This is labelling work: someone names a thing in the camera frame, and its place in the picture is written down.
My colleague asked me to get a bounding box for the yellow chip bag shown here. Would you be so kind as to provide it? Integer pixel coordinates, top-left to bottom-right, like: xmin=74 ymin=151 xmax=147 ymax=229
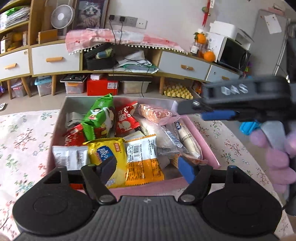
xmin=83 ymin=138 xmax=127 ymax=188

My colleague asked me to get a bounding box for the orange white snack packet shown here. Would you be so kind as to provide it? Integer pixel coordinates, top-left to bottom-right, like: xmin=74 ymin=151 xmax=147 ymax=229
xmin=52 ymin=146 xmax=90 ymax=171

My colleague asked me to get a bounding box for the white rice cracker pack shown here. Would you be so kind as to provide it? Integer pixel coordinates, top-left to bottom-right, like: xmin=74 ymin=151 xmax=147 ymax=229
xmin=138 ymin=118 xmax=182 ymax=155
xmin=174 ymin=118 xmax=203 ymax=159

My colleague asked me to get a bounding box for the brown cracker stack pack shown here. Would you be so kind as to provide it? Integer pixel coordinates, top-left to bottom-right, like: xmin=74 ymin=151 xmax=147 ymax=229
xmin=138 ymin=104 xmax=173 ymax=126

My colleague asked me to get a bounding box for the red snack bag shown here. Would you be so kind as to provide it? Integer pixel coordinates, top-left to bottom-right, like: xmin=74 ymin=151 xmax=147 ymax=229
xmin=63 ymin=124 xmax=86 ymax=146

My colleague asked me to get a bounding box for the orange yellow snack packet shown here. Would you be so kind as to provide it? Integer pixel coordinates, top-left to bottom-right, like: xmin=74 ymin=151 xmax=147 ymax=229
xmin=125 ymin=134 xmax=165 ymax=186

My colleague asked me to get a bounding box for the green snack bag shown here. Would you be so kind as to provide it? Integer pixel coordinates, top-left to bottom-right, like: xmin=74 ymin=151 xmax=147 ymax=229
xmin=81 ymin=94 xmax=115 ymax=141

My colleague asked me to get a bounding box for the blue white snack packet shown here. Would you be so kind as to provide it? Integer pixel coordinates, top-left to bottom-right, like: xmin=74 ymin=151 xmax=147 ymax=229
xmin=65 ymin=112 xmax=84 ymax=129

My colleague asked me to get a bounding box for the small red candy packet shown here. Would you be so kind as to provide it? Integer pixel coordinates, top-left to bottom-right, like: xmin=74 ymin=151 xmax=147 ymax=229
xmin=115 ymin=101 xmax=140 ymax=137

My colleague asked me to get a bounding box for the pink round cookie pack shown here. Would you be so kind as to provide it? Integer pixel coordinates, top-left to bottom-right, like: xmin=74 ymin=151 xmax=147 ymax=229
xmin=169 ymin=153 xmax=207 ymax=169

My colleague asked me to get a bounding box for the silver long cracker pack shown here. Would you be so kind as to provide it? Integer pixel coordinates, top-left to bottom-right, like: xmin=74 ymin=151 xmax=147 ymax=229
xmin=162 ymin=123 xmax=184 ymax=149

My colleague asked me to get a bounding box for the white monkey biscuit pack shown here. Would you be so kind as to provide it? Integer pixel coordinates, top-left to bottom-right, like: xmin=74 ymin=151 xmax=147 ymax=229
xmin=123 ymin=131 xmax=145 ymax=141

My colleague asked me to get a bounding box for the hand in purple glove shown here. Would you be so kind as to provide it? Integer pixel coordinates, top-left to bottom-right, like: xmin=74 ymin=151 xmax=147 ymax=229
xmin=250 ymin=121 xmax=295 ymax=193

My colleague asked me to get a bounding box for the yellow egg tray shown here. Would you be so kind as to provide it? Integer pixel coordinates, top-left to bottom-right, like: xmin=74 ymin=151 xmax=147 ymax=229
xmin=164 ymin=84 xmax=193 ymax=100

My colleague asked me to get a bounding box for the blue plastic stool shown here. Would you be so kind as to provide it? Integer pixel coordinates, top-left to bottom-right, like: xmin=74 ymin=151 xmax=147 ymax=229
xmin=239 ymin=121 xmax=261 ymax=136

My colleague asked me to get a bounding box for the orange fruit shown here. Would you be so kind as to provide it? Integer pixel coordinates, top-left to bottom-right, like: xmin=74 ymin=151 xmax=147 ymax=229
xmin=194 ymin=32 xmax=207 ymax=45
xmin=203 ymin=51 xmax=216 ymax=62

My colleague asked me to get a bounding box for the pink cardboard box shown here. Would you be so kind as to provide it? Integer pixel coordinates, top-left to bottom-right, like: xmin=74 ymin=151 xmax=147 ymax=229
xmin=46 ymin=93 xmax=221 ymax=197

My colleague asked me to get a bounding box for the microwave oven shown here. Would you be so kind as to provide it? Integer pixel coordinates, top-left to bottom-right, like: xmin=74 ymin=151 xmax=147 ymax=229
xmin=213 ymin=36 xmax=251 ymax=72

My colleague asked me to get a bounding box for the floral tablecloth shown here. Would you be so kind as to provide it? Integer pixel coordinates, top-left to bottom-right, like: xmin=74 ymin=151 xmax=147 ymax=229
xmin=0 ymin=108 xmax=293 ymax=240

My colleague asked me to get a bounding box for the red shoe box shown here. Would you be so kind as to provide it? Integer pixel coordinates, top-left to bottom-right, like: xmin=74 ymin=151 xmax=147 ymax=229
xmin=86 ymin=78 xmax=118 ymax=96

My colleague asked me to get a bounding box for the pink floral cloth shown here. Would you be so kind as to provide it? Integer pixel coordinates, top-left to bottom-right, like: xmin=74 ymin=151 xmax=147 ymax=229
xmin=65 ymin=29 xmax=188 ymax=55

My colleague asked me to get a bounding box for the wooden TV cabinet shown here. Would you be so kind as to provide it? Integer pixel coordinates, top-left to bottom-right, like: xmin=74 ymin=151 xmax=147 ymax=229
xmin=0 ymin=0 xmax=241 ymax=100

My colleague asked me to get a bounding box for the white desk fan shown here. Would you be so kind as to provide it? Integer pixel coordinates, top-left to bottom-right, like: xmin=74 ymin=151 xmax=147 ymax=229
xmin=51 ymin=4 xmax=75 ymax=39

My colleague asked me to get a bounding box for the cat picture frame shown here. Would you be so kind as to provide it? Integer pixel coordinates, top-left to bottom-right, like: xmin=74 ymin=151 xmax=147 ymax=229
xmin=73 ymin=0 xmax=109 ymax=30

